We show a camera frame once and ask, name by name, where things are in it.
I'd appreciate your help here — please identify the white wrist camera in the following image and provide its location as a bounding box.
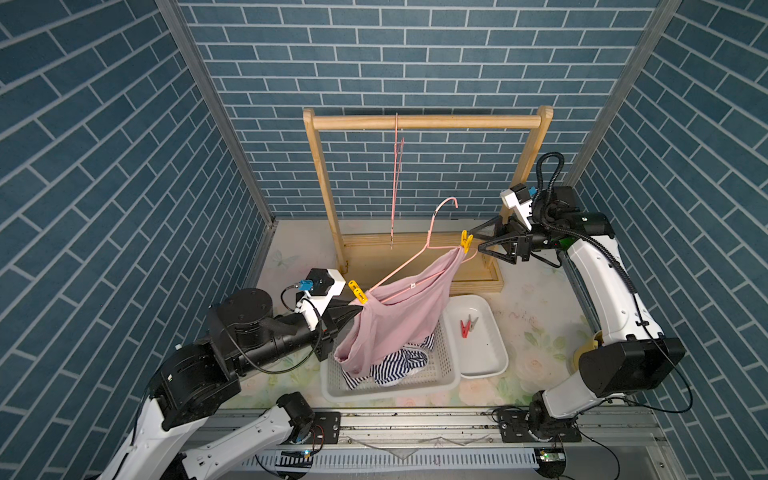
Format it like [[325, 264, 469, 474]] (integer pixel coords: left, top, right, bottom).
[[500, 184, 533, 231], [294, 268, 345, 331]]

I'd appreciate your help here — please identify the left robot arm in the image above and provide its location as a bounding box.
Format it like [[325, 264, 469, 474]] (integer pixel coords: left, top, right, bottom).
[[100, 288, 361, 479]]

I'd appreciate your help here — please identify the blue white striped tank top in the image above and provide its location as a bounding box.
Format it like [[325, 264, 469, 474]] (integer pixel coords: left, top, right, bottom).
[[343, 333, 435, 390]]

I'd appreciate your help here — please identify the pink tank top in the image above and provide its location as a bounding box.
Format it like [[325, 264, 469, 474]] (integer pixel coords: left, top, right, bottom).
[[334, 247, 466, 376]]

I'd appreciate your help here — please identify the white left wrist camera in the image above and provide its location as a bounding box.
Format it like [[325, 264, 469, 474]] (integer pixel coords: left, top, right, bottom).
[[294, 268, 345, 331]]

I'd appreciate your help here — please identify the pink hanger with pink top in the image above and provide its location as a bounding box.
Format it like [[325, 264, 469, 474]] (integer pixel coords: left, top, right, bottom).
[[365, 196, 481, 304]]

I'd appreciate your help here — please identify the aluminium corner post left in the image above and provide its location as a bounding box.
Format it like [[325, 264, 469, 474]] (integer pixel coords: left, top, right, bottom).
[[156, 0, 275, 230]]

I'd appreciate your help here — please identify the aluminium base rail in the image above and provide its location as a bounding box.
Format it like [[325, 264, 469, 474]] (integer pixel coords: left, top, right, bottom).
[[191, 404, 685, 480]]

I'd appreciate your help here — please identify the yellow clothespin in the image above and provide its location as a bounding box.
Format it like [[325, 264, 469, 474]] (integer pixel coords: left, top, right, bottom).
[[460, 230, 474, 254], [348, 280, 368, 305]]

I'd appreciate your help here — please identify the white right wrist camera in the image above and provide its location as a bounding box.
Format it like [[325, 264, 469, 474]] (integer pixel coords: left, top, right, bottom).
[[500, 184, 533, 231]]

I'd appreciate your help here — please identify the aluminium corner post right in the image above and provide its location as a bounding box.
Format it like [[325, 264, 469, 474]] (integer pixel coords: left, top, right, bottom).
[[563, 0, 682, 187]]

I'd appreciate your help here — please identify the yellow cup with pens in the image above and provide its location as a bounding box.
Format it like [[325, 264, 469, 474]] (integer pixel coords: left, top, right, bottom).
[[571, 332, 601, 373]]

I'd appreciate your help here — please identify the aluminium corner post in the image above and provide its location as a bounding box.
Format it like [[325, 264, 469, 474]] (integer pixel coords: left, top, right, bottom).
[[156, 0, 275, 230], [563, 0, 682, 187]]

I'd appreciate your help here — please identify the wooden clothes rack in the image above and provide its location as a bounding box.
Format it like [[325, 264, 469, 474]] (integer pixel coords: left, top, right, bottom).
[[303, 106, 554, 288]]

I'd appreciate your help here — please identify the white plastic basket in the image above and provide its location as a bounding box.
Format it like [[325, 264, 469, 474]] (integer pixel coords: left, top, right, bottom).
[[320, 315, 460, 403]]

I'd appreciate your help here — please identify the red clothespin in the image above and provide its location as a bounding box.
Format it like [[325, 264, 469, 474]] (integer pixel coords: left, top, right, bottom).
[[460, 319, 472, 338]]

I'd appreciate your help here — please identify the white plastic tray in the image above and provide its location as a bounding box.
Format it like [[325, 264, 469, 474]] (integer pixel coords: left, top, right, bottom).
[[443, 295, 509, 380]]

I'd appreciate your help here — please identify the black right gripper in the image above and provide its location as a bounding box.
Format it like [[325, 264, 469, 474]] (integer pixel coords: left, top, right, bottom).
[[468, 220, 553, 269]]

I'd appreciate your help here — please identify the yellow clothespin upper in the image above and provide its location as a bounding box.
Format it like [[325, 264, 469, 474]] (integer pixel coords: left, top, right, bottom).
[[460, 230, 474, 254]]

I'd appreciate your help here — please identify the yellow clothespin lower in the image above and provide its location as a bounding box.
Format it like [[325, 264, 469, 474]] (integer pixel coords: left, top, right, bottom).
[[348, 280, 368, 305]]

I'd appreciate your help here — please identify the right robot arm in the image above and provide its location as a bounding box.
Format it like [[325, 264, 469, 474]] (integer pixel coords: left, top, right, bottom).
[[471, 152, 686, 443]]

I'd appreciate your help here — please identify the pink wire hanger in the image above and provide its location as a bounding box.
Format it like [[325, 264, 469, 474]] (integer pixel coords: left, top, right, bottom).
[[390, 114, 405, 249]]

